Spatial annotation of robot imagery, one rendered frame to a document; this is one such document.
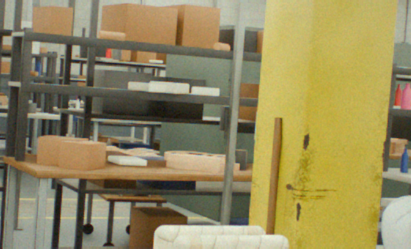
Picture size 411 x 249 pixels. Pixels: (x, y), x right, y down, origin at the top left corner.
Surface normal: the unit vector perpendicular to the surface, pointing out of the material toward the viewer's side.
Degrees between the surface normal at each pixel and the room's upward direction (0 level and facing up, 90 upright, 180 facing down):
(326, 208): 90
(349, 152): 90
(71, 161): 90
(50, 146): 90
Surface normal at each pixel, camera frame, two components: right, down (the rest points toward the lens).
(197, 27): 0.46, 0.08
